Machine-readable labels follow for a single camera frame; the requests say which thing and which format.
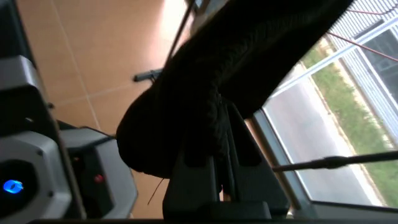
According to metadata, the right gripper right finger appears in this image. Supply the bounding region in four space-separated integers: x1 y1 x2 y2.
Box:
222 102 290 215

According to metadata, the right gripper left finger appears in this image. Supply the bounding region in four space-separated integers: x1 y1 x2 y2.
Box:
163 124 223 218

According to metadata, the black sweatshirt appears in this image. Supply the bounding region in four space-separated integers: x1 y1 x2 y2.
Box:
116 0 355 179

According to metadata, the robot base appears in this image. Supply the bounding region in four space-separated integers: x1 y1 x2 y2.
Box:
0 0 139 224

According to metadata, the black clothes rack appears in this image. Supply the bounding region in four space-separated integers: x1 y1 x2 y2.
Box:
133 0 398 172

